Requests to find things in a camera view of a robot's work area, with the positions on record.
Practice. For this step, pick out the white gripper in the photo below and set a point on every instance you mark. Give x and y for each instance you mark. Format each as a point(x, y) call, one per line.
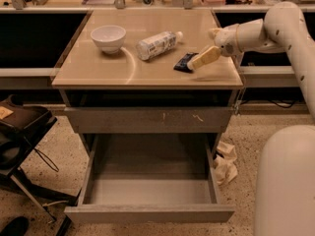
point(226, 40)

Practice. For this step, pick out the dark blue rxbar wrapper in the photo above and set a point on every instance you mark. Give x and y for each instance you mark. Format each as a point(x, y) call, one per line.
point(181, 65)

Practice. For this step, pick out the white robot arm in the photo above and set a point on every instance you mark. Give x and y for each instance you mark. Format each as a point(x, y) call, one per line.
point(285, 185)

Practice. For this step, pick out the grey drawer cabinet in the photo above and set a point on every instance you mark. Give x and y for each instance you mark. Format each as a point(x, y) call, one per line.
point(92, 78)

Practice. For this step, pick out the closed grey upper drawer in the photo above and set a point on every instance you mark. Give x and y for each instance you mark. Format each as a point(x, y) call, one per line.
point(148, 120)

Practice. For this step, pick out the open grey middle drawer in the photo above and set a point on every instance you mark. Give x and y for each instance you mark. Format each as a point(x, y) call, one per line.
point(136, 178)

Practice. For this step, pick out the small white bottle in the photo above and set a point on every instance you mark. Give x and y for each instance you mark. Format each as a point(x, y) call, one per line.
point(238, 59)

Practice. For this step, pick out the clear plastic water bottle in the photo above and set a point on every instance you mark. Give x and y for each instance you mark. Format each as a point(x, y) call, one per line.
point(155, 45)

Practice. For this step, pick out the white ceramic bowl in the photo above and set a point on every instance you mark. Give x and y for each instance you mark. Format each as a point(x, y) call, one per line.
point(109, 39)

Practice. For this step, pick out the crumpled white cloth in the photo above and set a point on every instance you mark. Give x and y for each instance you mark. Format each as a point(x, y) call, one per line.
point(225, 168)

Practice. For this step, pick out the black cart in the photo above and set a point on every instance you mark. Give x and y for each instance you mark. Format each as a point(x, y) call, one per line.
point(22, 127)

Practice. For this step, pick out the black shoe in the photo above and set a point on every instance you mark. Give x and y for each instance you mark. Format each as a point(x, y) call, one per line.
point(17, 227)

